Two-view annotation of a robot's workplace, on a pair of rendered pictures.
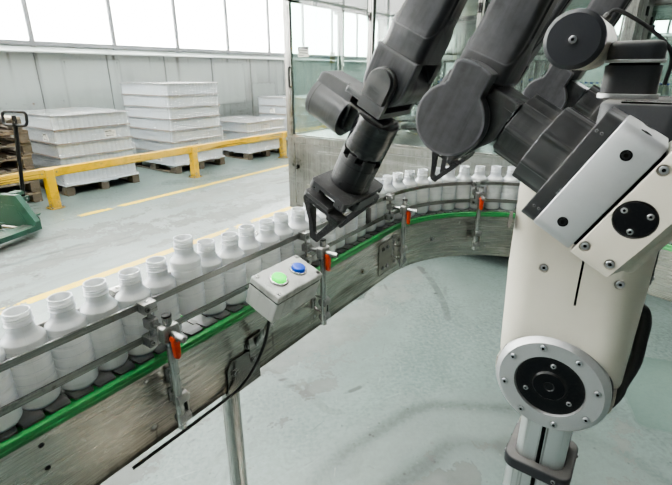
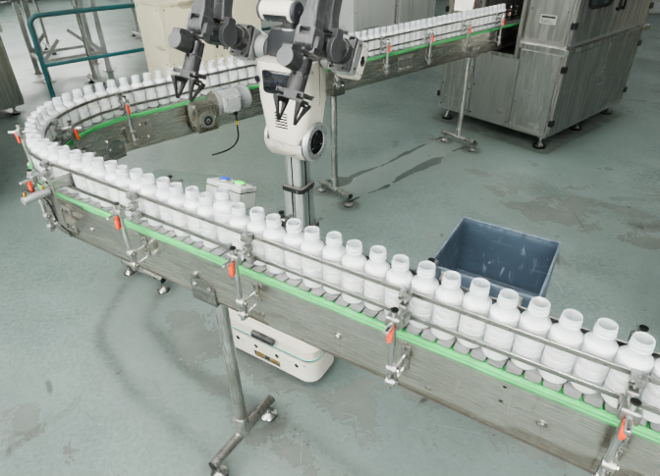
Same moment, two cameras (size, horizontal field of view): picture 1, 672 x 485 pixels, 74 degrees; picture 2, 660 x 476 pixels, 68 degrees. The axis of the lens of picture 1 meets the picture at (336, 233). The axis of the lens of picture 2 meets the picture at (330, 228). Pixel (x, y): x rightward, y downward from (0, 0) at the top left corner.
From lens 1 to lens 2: 163 cm
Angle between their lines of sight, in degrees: 82
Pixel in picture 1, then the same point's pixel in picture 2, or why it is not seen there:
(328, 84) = (295, 49)
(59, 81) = not seen: outside the picture
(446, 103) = (336, 43)
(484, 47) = (335, 24)
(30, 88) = not seen: outside the picture
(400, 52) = (319, 29)
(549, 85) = (230, 27)
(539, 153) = (349, 51)
